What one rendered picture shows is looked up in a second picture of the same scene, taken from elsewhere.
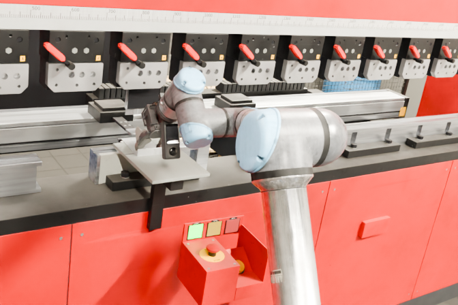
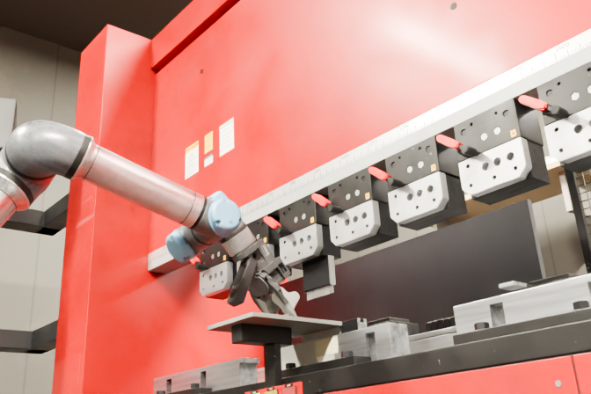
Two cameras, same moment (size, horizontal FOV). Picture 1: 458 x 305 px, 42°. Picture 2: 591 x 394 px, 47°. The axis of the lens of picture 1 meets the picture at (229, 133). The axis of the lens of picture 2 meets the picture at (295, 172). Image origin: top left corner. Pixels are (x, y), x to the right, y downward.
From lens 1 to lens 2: 2.30 m
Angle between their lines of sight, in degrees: 94
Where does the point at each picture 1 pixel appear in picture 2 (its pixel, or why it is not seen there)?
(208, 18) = (345, 160)
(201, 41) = (342, 187)
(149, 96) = (320, 271)
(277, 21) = (425, 120)
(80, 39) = (253, 228)
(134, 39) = (287, 212)
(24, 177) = (233, 375)
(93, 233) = not seen: outside the picture
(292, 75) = (474, 179)
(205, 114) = not seen: hidden behind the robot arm
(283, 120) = not seen: hidden behind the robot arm
